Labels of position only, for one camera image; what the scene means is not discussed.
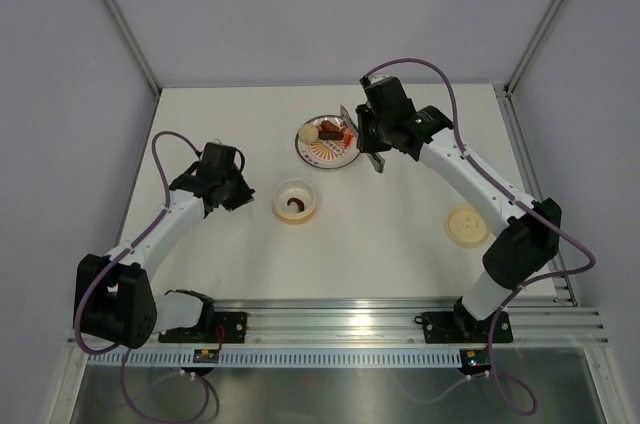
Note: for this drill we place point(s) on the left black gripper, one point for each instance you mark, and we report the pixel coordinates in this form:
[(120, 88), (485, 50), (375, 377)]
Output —
[(244, 195)]

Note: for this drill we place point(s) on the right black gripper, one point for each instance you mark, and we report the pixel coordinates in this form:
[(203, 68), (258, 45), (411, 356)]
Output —
[(364, 114)]

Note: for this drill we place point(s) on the metal food tongs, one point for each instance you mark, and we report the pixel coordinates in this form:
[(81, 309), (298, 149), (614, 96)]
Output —
[(377, 162)]

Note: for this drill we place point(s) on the brown sausage piece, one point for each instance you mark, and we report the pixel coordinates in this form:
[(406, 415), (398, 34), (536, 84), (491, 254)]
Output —
[(328, 131)]

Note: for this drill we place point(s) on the round beige lunch box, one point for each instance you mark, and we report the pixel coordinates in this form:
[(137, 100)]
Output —
[(301, 189)]

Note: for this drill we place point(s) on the dark red meat piece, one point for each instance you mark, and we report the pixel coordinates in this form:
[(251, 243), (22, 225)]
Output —
[(300, 205)]

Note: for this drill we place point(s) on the round beige box lid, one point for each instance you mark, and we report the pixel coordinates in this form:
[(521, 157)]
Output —
[(466, 228)]

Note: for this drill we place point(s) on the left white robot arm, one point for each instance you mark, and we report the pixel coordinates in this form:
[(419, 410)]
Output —
[(113, 296)]

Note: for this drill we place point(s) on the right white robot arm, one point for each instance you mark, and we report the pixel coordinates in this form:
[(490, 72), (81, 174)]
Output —
[(525, 229)]

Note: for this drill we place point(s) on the red shrimp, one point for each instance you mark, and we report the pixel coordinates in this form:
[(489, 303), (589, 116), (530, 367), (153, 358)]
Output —
[(346, 138)]

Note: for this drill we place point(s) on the patterned round plate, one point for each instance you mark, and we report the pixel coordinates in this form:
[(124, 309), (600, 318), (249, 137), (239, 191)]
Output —
[(326, 155)]

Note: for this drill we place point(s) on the white steamed bun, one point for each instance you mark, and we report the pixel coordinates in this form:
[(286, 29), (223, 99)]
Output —
[(308, 134)]

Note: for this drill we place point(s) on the right aluminium side rail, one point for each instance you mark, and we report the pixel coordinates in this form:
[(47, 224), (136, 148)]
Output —
[(564, 285)]

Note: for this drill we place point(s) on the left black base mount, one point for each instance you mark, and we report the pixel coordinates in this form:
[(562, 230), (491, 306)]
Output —
[(230, 327)]

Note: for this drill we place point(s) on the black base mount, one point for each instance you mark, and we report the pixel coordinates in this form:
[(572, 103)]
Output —
[(447, 327), (230, 327)]

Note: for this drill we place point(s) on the white slotted cable duct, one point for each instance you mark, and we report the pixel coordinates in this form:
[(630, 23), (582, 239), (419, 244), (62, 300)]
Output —
[(286, 358)]

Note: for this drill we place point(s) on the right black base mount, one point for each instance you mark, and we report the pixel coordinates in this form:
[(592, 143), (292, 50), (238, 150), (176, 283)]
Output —
[(447, 327)]

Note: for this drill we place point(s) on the left aluminium frame post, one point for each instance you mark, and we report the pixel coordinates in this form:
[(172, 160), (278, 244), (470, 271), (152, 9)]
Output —
[(130, 42)]

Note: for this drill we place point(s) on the aluminium frame post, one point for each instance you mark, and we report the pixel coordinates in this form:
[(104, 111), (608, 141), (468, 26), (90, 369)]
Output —
[(130, 42), (542, 31)]

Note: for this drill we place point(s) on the right aluminium frame post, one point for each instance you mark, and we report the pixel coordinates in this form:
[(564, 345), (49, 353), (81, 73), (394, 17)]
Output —
[(542, 31)]

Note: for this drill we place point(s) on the aluminium front rail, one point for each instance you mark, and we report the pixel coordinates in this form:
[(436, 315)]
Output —
[(377, 323)]

